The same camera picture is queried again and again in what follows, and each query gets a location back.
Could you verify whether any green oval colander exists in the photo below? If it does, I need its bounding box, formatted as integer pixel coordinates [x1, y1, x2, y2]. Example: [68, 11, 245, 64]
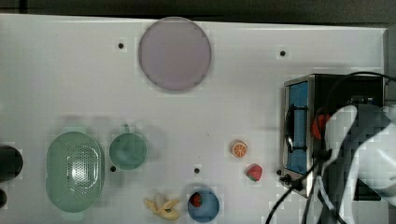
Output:
[46, 127, 105, 219]

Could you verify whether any toy banana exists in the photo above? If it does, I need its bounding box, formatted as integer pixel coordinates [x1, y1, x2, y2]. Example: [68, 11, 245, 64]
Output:
[144, 193, 179, 220]

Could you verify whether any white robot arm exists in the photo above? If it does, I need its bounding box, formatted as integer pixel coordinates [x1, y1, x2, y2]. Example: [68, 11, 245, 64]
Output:
[318, 105, 395, 224]

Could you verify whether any toy strawberry in bowl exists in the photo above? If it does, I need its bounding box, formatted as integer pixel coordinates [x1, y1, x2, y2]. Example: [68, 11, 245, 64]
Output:
[190, 192, 203, 207]

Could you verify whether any purple round plate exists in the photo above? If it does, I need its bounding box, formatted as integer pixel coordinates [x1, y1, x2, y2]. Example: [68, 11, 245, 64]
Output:
[138, 17, 212, 91]

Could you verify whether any toy red strawberry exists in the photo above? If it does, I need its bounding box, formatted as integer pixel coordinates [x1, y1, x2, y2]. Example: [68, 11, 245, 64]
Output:
[246, 163, 262, 182]

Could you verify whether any black toaster oven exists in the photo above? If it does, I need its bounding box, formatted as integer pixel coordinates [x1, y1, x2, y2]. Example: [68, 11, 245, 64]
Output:
[277, 74, 384, 197]

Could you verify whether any black cylinder lower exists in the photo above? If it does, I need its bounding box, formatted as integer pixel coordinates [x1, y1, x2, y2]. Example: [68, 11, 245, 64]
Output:
[0, 189, 7, 208]

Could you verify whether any green metal cup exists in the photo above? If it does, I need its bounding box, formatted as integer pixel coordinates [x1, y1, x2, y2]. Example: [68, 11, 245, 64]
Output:
[109, 124, 148, 171]

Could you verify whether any red ketchup bottle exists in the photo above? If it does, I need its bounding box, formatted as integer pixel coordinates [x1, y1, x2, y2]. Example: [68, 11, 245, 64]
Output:
[311, 107, 331, 140]

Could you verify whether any toy orange half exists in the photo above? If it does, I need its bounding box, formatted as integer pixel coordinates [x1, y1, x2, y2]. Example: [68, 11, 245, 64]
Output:
[231, 141, 248, 158]

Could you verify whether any blue bowl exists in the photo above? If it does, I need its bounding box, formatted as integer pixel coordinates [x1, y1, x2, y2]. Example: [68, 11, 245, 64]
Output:
[187, 188, 219, 223]

